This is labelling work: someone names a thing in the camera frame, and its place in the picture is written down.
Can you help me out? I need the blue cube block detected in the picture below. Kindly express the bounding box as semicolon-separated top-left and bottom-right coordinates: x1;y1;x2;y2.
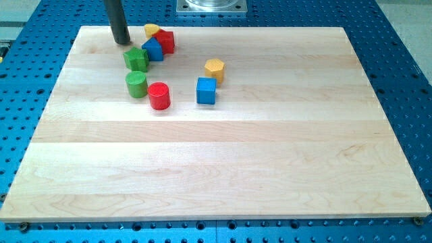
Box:
196;77;217;105

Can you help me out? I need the light wooden board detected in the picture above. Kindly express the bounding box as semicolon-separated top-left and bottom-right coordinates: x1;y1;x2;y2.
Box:
1;26;431;223

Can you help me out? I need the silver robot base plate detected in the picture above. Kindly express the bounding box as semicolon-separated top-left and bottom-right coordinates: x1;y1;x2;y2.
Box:
176;0;248;14

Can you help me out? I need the yellow hexagon block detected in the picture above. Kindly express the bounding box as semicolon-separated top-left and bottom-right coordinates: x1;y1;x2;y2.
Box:
204;59;225;84

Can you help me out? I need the green star block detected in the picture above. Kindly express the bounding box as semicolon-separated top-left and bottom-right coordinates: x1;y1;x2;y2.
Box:
123;47;149;72

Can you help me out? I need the blue pentagon block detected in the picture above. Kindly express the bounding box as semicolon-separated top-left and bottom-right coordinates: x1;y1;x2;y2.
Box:
141;37;163;61

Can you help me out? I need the green cylinder block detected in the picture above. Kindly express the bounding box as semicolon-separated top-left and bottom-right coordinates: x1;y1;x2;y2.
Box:
125;71;148;98

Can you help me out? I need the red cylinder block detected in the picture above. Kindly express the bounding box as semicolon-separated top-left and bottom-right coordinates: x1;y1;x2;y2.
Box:
147;82;171;110

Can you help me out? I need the right board stop screw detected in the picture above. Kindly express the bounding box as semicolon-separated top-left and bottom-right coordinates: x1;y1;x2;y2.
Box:
412;217;424;226

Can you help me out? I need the left board stop screw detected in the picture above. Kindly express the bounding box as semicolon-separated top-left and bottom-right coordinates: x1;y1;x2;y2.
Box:
18;222;30;233

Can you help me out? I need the board stop screw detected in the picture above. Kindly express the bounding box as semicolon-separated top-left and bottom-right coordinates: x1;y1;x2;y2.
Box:
412;217;424;226
18;222;30;233

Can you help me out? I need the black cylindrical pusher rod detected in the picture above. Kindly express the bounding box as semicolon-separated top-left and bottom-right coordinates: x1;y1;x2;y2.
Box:
103;0;130;45

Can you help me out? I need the yellow heart block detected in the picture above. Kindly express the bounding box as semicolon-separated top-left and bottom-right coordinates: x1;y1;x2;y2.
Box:
144;24;161;38

